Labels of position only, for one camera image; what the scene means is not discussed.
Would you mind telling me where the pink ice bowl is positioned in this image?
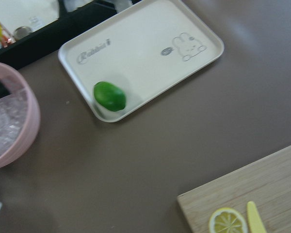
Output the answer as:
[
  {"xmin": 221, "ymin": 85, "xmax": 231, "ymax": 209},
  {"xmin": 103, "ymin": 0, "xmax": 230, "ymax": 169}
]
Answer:
[{"xmin": 0, "ymin": 63, "xmax": 40, "ymax": 168}]

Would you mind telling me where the green lime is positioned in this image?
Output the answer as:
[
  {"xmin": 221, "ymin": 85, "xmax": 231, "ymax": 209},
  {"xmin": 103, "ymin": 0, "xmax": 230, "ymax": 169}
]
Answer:
[{"xmin": 93, "ymin": 82, "xmax": 127, "ymax": 112}]

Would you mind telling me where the cream rabbit tray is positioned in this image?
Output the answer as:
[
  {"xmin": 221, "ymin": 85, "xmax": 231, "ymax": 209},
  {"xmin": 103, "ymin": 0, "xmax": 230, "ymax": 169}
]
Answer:
[{"xmin": 58, "ymin": 0, "xmax": 224, "ymax": 122}]

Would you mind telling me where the wooden cutting board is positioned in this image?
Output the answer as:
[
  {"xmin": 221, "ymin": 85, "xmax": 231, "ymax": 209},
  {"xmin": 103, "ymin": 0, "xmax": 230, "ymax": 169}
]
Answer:
[{"xmin": 177, "ymin": 145, "xmax": 291, "ymax": 233}]

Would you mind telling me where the yellow plastic knife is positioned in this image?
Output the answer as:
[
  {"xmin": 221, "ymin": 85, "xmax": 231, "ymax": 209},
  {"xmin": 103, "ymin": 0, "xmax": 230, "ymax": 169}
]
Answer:
[{"xmin": 247, "ymin": 201, "xmax": 267, "ymax": 233}]

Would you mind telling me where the lemon slice near handle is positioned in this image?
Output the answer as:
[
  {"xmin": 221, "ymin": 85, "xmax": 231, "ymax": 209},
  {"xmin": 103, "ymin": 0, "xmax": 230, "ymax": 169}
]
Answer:
[{"xmin": 208, "ymin": 207, "xmax": 248, "ymax": 233}]

